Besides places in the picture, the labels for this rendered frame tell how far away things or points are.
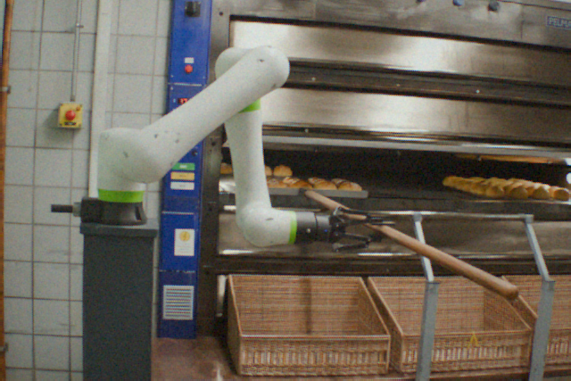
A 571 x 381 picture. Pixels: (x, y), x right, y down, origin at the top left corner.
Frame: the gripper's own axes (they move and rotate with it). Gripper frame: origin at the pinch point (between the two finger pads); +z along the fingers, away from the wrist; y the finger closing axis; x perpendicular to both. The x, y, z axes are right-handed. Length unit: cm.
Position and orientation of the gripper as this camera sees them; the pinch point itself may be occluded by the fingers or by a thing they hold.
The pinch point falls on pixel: (382, 229)
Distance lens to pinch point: 227.1
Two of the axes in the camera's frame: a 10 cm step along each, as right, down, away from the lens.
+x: 2.1, 0.8, -9.7
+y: -0.6, 10.0, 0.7
